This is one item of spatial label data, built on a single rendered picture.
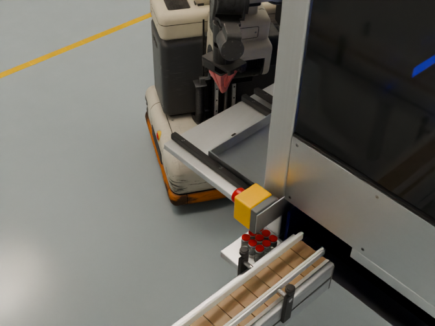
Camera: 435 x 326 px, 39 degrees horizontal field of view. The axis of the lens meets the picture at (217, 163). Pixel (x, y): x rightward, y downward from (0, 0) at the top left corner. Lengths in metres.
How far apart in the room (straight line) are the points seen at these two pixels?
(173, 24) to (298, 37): 1.43
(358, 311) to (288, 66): 0.59
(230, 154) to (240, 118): 0.17
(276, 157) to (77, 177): 1.75
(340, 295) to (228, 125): 0.64
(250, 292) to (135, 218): 1.48
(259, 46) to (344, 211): 1.18
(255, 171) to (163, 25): 1.05
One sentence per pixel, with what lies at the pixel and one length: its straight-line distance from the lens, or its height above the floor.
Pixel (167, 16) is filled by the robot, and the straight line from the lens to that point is 2.55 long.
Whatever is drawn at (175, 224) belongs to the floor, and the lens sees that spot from 2.73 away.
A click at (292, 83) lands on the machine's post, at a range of 1.23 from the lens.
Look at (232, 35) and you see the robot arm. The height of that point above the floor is 1.30.
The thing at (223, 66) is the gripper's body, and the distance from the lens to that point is 1.55.
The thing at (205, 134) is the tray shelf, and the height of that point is 0.88.
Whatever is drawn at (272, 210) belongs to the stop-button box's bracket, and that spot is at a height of 1.01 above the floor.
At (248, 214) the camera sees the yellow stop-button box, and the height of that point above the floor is 1.01.
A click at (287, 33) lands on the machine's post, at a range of 1.19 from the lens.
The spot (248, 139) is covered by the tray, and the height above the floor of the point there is 0.88.
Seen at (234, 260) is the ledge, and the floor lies 0.88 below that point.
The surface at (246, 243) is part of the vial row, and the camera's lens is 1.46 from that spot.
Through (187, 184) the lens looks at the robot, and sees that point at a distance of 2.64.
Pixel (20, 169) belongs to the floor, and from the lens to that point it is 3.10.
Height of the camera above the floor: 2.02
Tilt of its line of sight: 42 degrees down
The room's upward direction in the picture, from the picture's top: 2 degrees clockwise
